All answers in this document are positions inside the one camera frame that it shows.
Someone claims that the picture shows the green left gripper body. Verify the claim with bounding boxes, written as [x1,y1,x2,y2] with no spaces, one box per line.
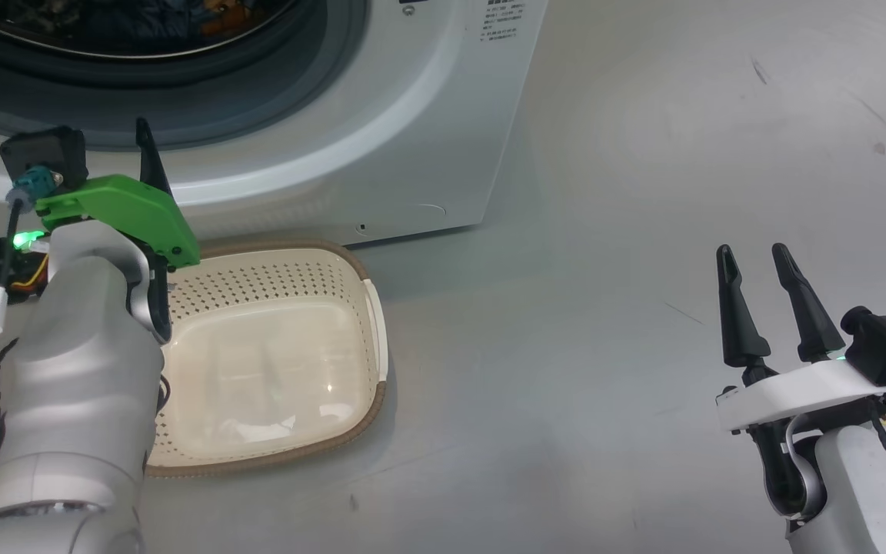
[34,175,202,270]

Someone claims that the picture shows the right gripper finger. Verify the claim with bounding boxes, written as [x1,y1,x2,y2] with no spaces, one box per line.
[771,243,846,362]
[716,245,771,369]

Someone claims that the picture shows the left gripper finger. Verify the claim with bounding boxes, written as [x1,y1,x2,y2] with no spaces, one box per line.
[135,117,175,199]

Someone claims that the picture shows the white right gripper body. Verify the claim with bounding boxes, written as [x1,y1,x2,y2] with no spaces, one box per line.
[714,358,886,433]

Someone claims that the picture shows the white front-load washing machine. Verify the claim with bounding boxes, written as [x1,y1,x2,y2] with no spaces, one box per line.
[0,0,550,247]

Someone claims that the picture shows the cream perforated laundry basket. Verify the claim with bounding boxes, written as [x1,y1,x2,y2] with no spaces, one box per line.
[143,237,390,478]

